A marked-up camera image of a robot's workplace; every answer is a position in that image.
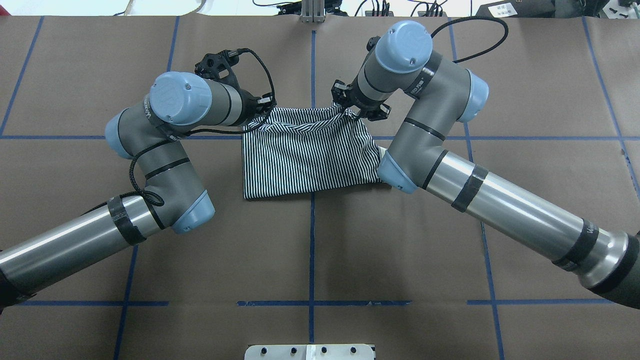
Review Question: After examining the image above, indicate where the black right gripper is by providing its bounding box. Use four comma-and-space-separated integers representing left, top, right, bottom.
331, 79, 392, 122

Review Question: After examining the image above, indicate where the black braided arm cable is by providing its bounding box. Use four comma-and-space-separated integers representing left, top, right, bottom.
431, 16, 509, 64
129, 48, 277, 207

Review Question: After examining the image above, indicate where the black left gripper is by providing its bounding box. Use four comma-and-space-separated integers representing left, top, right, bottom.
194, 48, 277, 126

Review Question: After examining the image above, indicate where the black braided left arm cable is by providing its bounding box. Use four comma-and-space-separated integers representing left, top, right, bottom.
129, 48, 277, 207

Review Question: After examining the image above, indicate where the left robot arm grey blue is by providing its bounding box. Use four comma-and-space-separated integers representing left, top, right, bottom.
0, 48, 277, 309

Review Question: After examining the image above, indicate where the aluminium frame post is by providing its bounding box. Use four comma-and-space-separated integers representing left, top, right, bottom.
299, 0, 326, 24

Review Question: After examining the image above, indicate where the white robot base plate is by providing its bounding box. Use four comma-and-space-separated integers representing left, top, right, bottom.
244, 342, 377, 360

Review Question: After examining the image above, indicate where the striped polo shirt white collar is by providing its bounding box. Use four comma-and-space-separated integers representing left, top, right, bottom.
242, 104, 386, 200

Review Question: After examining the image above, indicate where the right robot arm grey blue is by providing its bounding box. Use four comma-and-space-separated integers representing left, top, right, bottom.
331, 19, 639, 309

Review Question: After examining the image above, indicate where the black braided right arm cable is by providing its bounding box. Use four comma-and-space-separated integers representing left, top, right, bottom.
431, 16, 509, 64

